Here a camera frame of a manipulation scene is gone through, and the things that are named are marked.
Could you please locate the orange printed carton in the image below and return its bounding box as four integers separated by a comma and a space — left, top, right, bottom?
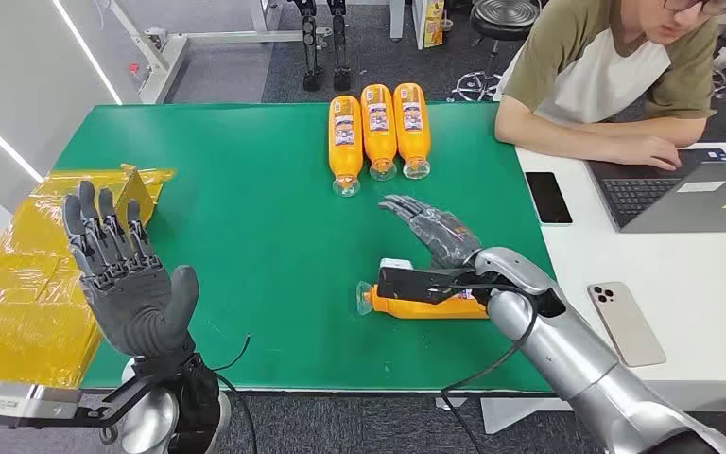
422, 0, 445, 49

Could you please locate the orange juice bottle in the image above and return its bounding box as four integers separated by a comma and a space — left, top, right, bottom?
360, 83, 399, 183
392, 82, 432, 181
327, 95, 364, 198
355, 280, 491, 321

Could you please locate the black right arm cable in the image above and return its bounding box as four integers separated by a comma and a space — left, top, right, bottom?
428, 283, 541, 454

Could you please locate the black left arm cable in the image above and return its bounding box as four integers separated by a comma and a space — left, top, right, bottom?
212, 335, 259, 454

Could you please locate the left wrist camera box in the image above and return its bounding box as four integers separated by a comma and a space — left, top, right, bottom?
0, 380, 158, 433

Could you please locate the green table mat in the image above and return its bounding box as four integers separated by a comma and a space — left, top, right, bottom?
52, 101, 593, 396

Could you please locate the black round stool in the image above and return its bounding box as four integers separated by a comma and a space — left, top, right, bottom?
450, 0, 543, 103

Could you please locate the person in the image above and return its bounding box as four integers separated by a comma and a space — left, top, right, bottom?
493, 0, 726, 171

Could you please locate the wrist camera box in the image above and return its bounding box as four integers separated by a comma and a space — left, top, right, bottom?
376, 257, 495, 307
0, 380, 158, 433

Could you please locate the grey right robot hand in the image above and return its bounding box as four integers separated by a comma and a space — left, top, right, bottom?
378, 194, 483, 271

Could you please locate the person's right hand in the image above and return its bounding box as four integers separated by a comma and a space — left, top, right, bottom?
613, 134, 683, 171

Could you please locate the black robot leg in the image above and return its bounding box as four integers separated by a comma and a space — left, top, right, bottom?
328, 0, 353, 94
294, 0, 324, 94

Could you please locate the white metal frame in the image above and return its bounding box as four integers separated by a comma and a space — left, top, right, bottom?
106, 0, 333, 105

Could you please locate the yellow plastic wrapped box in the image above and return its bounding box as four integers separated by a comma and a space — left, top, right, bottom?
0, 164, 177, 393

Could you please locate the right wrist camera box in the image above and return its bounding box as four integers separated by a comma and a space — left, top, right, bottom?
376, 257, 495, 307

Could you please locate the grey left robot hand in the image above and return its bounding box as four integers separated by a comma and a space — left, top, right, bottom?
61, 180, 200, 359

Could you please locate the grey laptop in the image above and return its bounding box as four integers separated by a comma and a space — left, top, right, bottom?
586, 148, 726, 235

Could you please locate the black smartphone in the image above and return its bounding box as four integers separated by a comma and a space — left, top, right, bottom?
524, 170, 574, 226

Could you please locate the beige smartphone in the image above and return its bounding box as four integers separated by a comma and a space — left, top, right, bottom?
587, 281, 668, 369

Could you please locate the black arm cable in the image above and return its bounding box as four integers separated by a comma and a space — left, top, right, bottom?
428, 283, 541, 454
212, 335, 259, 454

